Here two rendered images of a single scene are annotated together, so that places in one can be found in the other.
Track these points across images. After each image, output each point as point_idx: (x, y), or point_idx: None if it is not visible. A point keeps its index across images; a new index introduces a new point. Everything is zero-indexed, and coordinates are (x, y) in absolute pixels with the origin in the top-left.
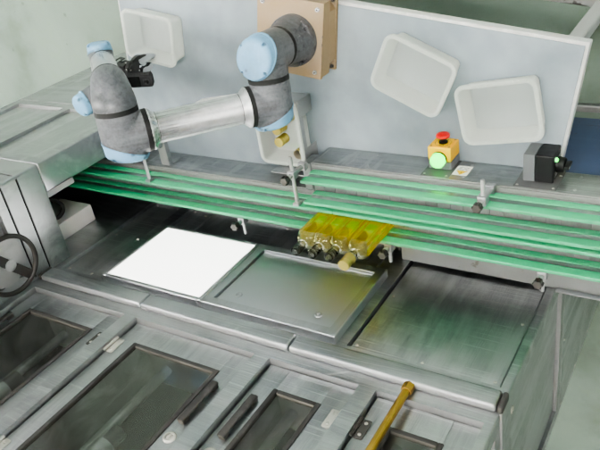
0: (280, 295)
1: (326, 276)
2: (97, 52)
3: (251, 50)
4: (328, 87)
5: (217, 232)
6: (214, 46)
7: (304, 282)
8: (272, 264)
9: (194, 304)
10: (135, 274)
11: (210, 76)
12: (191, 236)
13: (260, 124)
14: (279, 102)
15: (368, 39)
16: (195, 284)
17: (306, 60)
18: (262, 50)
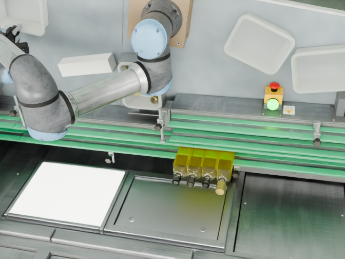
0: (166, 216)
1: (192, 193)
2: None
3: (146, 35)
4: (179, 50)
5: (84, 160)
6: (78, 18)
7: (178, 201)
8: (146, 187)
9: (96, 232)
10: (34, 210)
11: (72, 40)
12: (68, 168)
13: (150, 91)
14: (165, 73)
15: (218, 16)
16: (92, 214)
17: (174, 34)
18: (156, 35)
